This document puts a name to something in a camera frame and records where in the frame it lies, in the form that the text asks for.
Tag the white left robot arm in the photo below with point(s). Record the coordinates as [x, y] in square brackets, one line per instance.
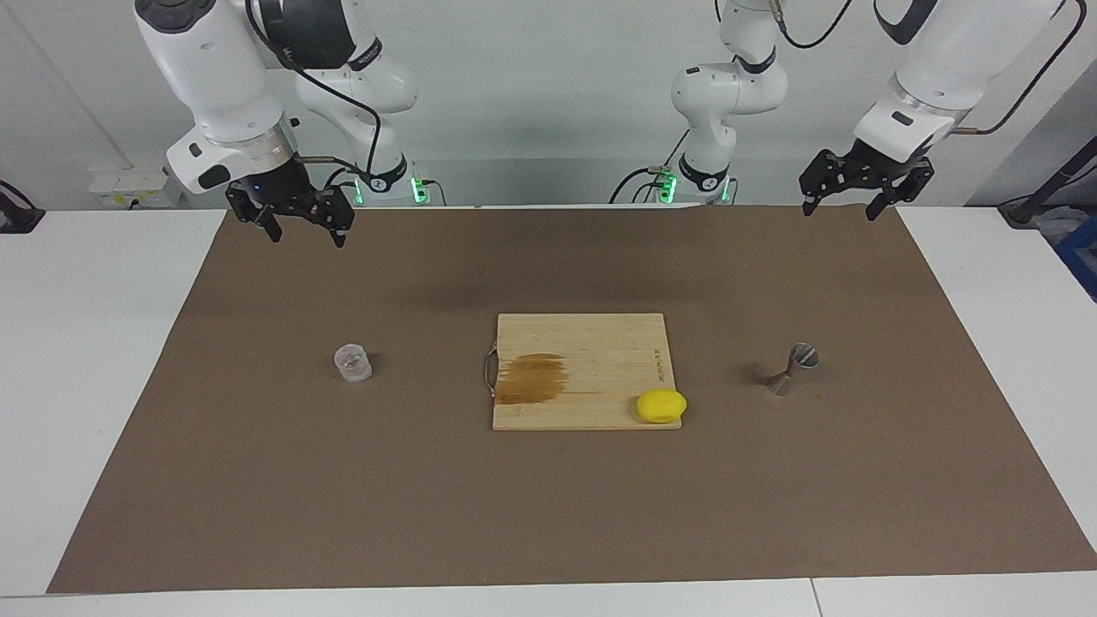
[943, 60]

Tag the blue plastic box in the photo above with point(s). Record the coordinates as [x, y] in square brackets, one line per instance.
[1082, 253]

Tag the clear plastic bag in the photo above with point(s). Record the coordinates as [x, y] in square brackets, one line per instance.
[1056, 224]

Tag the wooden cutting board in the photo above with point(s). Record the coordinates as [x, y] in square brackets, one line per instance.
[600, 343]

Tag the brown table mat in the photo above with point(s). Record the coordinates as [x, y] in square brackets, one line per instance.
[343, 480]

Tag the black tripod stand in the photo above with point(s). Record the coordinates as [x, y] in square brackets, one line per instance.
[1028, 210]

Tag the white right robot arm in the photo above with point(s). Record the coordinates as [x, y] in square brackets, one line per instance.
[214, 68]

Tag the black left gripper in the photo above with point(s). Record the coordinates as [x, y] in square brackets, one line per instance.
[874, 167]

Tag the white wall socket box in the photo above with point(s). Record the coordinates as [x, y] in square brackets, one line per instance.
[128, 184]

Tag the black clamp stand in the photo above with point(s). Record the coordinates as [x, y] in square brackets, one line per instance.
[19, 218]

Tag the steel jigger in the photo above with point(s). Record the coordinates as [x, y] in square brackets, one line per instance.
[803, 356]

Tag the yellow lemon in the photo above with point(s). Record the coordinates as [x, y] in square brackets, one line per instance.
[660, 406]

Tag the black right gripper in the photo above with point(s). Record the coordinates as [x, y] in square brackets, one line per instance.
[283, 188]

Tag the clear glass cup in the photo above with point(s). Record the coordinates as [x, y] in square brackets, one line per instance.
[353, 364]

